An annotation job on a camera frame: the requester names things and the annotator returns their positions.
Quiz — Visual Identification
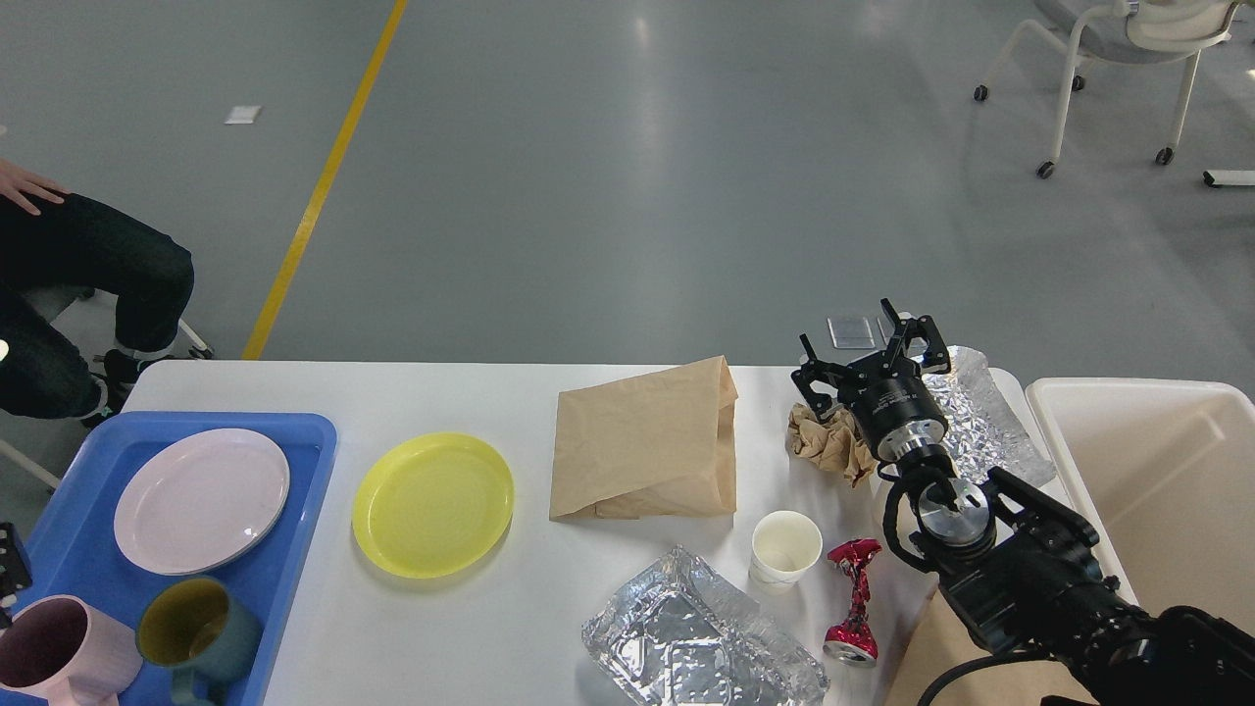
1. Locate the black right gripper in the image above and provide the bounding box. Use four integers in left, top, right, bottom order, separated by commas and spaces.
789, 298, 953, 461

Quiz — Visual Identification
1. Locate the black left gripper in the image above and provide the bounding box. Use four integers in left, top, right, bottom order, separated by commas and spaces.
1, 523, 34, 630

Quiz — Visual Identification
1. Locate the pink mug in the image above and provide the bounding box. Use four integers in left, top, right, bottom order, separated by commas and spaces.
1, 594, 144, 705

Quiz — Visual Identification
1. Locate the yellow plastic plate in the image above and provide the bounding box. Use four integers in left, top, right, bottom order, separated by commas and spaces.
351, 431, 515, 581

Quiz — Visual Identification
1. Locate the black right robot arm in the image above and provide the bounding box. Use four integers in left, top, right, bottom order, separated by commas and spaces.
791, 300, 1254, 705

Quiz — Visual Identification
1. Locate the brown paper bag under arm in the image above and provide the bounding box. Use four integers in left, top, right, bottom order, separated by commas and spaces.
884, 589, 1096, 705

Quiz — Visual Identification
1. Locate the person's left hand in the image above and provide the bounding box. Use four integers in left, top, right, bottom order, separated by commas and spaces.
1, 158, 72, 218

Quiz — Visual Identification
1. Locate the floor socket plate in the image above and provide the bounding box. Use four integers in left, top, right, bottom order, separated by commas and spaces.
828, 316, 879, 350

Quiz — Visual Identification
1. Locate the blue plastic tray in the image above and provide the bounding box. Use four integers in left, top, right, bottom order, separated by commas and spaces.
15, 413, 338, 705

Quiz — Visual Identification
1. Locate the crumpled brown paper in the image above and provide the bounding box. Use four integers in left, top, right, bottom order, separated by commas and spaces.
787, 403, 879, 487

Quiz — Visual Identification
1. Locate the crumpled foil sheet right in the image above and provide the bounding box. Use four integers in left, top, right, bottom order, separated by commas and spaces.
922, 347, 1055, 487

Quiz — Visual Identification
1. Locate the white paper cup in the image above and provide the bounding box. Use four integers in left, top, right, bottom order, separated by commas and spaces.
748, 510, 825, 594

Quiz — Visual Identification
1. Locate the teal mug yellow inside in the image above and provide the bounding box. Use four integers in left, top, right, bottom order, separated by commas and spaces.
136, 576, 264, 705

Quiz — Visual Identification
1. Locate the brown paper bag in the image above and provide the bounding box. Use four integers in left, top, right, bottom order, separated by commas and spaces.
548, 356, 738, 520

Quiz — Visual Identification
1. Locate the crushed red can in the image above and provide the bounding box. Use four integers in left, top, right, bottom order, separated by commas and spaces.
822, 537, 882, 668

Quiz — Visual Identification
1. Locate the beige plastic bin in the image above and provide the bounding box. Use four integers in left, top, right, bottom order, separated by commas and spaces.
1027, 377, 1254, 631

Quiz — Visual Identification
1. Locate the foil tray front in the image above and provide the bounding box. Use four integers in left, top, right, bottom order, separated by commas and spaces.
581, 545, 830, 705

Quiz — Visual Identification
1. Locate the person in black clothes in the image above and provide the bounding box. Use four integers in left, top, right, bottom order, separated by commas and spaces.
1, 192, 195, 428

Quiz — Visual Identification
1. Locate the yellow floor tape line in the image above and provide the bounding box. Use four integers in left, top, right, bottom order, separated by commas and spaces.
241, 1, 409, 361

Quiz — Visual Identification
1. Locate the white office chair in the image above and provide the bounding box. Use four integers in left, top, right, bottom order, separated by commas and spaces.
973, 1, 1240, 179

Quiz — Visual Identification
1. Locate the white chair leg right edge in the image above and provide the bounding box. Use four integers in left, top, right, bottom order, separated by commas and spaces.
1204, 169, 1255, 188

